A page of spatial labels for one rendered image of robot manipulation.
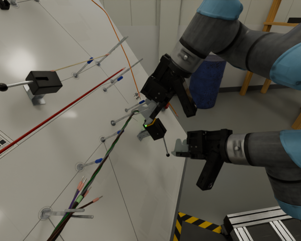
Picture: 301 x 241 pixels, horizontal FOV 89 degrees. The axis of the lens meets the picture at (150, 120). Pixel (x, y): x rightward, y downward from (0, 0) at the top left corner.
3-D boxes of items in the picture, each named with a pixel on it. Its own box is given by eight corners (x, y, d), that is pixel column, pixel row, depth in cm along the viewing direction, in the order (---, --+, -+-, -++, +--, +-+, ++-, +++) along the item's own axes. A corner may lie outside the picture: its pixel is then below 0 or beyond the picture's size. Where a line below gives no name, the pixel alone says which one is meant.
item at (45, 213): (53, 211, 28) (97, 210, 20) (46, 221, 27) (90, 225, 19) (45, 205, 27) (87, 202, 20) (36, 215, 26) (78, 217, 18)
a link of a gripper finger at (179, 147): (172, 139, 56) (192, 138, 49) (172, 156, 55) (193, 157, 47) (166, 138, 54) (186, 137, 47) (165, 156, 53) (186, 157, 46)
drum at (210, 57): (207, 95, 332) (217, 52, 282) (220, 108, 287) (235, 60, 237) (183, 97, 325) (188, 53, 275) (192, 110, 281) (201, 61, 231)
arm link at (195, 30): (255, 14, 28) (224, -15, 25) (212, 65, 35) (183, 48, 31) (235, 5, 33) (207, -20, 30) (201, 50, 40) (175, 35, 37)
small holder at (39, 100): (-16, 88, 26) (-8, 66, 23) (40, 84, 34) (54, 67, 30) (-4, 112, 27) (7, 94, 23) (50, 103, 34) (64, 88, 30)
